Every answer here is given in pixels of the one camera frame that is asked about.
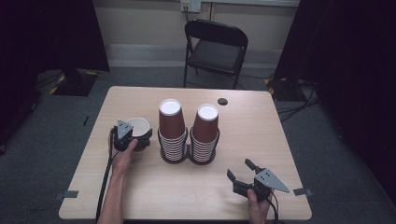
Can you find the black folding chair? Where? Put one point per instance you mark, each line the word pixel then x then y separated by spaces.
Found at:
pixel 216 54

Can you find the brown paper cup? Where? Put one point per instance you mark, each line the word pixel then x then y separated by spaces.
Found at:
pixel 139 126

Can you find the stack of brown cups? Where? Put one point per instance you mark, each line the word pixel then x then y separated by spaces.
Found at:
pixel 205 127
pixel 172 124

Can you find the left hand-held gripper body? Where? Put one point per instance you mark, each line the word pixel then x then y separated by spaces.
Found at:
pixel 124 130

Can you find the black curtain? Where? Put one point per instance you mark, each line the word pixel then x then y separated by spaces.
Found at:
pixel 351 77
pixel 46 37

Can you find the person's right hand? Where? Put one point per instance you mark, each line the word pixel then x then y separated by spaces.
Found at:
pixel 258 211

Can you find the white wall outlet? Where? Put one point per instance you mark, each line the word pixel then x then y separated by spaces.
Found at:
pixel 190 5

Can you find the black round table grommet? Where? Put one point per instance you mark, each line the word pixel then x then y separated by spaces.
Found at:
pixel 222 101

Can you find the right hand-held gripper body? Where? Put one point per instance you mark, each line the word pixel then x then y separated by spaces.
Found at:
pixel 271 182

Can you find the grey tape strip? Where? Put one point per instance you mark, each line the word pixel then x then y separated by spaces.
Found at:
pixel 302 192
pixel 67 195

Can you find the black stand base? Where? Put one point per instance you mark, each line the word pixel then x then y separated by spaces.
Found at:
pixel 285 88
pixel 74 82

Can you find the person's left hand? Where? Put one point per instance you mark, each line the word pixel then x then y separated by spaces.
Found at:
pixel 123 161

